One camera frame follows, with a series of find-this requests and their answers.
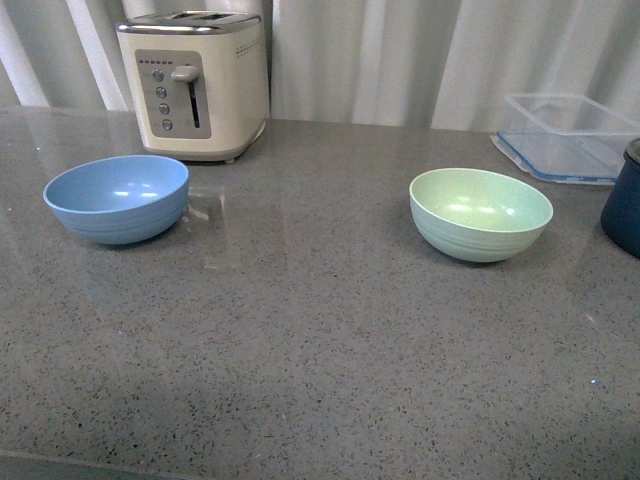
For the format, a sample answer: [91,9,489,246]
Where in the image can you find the green bowl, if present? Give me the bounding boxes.
[409,168,554,263]

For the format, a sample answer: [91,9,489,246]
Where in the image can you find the blue bowl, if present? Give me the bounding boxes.
[43,155,189,245]

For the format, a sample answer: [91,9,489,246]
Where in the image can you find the cream two-slot toaster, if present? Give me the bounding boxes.
[116,10,269,163]

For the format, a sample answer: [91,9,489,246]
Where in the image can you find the white curtain backdrop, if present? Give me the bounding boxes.
[1,1,639,131]

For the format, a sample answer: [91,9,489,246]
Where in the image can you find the clear plastic food container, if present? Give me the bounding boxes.
[491,93,639,185]

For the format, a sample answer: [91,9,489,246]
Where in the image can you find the dark blue saucepan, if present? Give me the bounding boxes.
[600,138,639,258]

